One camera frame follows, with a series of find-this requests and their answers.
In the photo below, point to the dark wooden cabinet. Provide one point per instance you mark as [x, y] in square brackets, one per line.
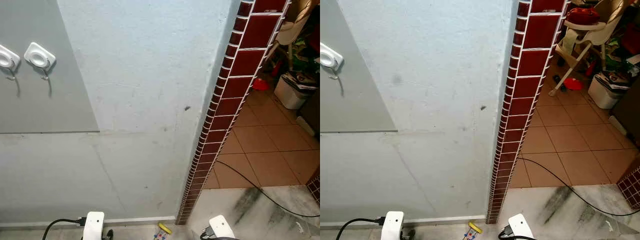
[629, 114]
[312, 112]

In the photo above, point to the red plastic dish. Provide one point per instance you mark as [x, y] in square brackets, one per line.
[573, 84]
[260, 84]

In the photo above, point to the small yellow colourful toy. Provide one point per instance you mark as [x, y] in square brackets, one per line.
[474, 228]
[164, 229]

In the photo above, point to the white plastic bin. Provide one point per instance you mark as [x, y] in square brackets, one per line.
[602, 95]
[289, 95]

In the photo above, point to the beige baby high chair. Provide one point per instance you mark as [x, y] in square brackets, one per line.
[289, 31]
[595, 34]

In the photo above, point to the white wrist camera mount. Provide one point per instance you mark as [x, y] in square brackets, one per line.
[221, 229]
[93, 225]
[392, 225]
[521, 228]

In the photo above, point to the red bag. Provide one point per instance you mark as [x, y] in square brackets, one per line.
[582, 16]

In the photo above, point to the grey wall board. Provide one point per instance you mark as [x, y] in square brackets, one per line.
[45, 105]
[350, 107]

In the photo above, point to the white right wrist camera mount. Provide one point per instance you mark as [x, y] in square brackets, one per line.
[521, 228]
[221, 229]

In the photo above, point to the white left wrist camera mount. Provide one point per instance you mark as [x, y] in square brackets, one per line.
[392, 225]
[93, 225]

